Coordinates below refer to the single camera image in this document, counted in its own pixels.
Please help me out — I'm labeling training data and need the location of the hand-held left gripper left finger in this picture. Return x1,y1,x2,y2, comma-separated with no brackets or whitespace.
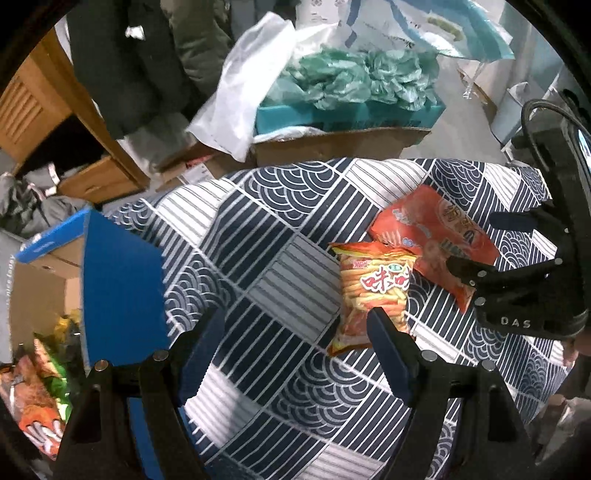
53,308,226,480

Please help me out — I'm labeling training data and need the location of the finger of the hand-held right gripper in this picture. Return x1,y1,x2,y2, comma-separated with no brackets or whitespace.
444,255,583,341
488,209,571,261

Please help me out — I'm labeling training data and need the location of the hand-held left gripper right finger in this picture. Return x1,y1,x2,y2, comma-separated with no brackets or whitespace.
368,307,539,480

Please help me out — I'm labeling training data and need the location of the orange fries snack packet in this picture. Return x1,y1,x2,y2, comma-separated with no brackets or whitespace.
327,241,423,356

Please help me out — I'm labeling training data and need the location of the red snack packet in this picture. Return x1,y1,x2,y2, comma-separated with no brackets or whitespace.
369,185,502,315

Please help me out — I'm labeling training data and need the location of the blue cardboard box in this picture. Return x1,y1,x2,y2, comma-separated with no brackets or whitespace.
14,208,204,480

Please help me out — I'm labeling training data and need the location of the green peanut packet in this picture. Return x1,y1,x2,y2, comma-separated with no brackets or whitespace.
44,351,78,416

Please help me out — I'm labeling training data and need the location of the large orange chip bag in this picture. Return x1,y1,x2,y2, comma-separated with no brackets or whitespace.
0,360,70,460

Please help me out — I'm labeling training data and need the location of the person's right hand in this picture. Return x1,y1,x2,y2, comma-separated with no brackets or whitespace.
561,335,591,366

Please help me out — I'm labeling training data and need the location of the pale blue trash bin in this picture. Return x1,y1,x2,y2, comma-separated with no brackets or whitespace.
492,83,531,148

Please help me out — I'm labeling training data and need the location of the navy white patterned tablecloth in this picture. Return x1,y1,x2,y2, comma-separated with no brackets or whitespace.
104,157,573,480

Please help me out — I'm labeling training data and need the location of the brown cardboard box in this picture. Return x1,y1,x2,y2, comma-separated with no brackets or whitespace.
252,127,432,168

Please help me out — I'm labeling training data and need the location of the large printed plastic bag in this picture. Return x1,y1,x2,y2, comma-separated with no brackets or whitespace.
295,0,515,62

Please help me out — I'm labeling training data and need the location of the grey clothing pile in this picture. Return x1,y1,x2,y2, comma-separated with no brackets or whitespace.
0,166,90,241

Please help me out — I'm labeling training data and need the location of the white plastic bag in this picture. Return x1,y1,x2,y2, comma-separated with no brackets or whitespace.
187,13,296,162

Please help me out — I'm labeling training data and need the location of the black jacket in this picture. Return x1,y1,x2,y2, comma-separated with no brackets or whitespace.
67,0,191,139

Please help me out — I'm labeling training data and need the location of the wooden cabinet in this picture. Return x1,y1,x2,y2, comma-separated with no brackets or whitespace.
0,41,149,205

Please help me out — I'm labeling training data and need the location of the olive jacket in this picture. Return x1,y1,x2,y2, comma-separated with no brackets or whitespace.
161,0,234,95

